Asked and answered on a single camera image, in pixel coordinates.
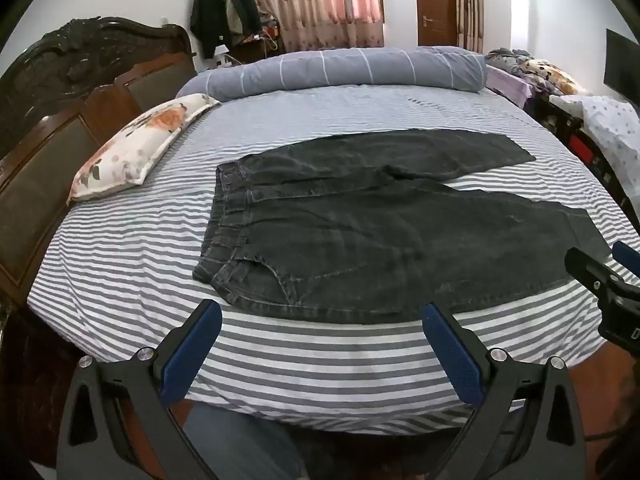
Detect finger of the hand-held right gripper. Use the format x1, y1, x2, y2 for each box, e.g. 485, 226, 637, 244
564, 247, 621, 307
612, 240, 640, 279

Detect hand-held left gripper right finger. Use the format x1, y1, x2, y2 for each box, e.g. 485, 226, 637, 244
421, 302, 587, 480

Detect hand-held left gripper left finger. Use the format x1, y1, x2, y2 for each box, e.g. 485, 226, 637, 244
56, 299, 236, 480

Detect black denim pants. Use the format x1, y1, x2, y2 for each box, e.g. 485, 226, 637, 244
192, 128, 612, 325

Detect bed with striped sheet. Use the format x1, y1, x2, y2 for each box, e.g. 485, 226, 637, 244
26, 80, 632, 436

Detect black television screen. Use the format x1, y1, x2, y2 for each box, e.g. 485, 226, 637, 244
603, 28, 640, 107

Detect floral blanket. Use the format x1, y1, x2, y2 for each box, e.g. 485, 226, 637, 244
519, 58, 592, 97

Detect purple sheet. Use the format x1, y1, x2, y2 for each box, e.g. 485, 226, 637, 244
484, 64, 535, 109

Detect floral pillow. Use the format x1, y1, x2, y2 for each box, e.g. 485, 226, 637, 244
67, 92, 221, 206

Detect grey crumpled clothing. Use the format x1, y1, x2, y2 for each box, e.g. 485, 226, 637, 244
484, 47, 537, 74

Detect dark carved wooden headboard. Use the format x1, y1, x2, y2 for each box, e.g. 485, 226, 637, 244
0, 16, 198, 313

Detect narrow patterned curtain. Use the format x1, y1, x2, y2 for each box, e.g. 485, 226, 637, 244
452, 0, 486, 54

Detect grey rolled duvet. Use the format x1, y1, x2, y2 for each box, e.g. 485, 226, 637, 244
175, 46, 489, 104

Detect brown wooden door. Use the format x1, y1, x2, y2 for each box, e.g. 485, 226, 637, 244
413, 0, 459, 48

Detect black hanging jacket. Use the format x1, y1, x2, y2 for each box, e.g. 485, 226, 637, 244
189, 0, 234, 59

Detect dark hanging coat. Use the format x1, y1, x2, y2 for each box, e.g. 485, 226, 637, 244
224, 0, 264, 40

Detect pink patterned curtain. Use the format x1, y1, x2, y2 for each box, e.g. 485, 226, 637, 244
234, 0, 386, 54

